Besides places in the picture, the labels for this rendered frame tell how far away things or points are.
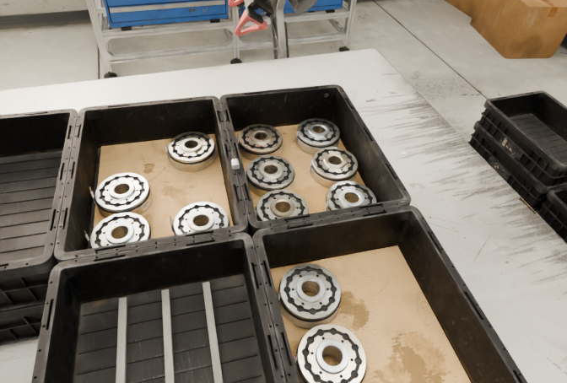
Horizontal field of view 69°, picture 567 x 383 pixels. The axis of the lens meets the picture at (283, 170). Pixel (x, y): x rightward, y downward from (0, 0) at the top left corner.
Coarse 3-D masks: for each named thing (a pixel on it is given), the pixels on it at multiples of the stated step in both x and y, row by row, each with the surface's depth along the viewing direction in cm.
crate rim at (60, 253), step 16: (208, 96) 94; (80, 112) 88; (80, 128) 86; (224, 128) 86; (80, 144) 80; (224, 144) 83; (64, 192) 71; (240, 192) 73; (64, 208) 69; (240, 208) 71; (64, 224) 68; (240, 224) 68; (64, 240) 64; (144, 240) 65; (160, 240) 65; (176, 240) 65; (64, 256) 62; (80, 256) 62
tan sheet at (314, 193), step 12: (288, 132) 102; (288, 144) 99; (240, 156) 95; (288, 156) 96; (300, 156) 96; (312, 156) 96; (300, 168) 93; (300, 180) 91; (312, 180) 91; (360, 180) 92; (252, 192) 87; (300, 192) 88; (312, 192) 88; (324, 192) 88; (312, 204) 86
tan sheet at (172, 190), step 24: (120, 144) 96; (144, 144) 96; (168, 144) 97; (216, 144) 98; (120, 168) 90; (144, 168) 91; (168, 168) 91; (216, 168) 92; (168, 192) 86; (192, 192) 86; (216, 192) 87; (96, 216) 80; (144, 216) 81; (168, 216) 81
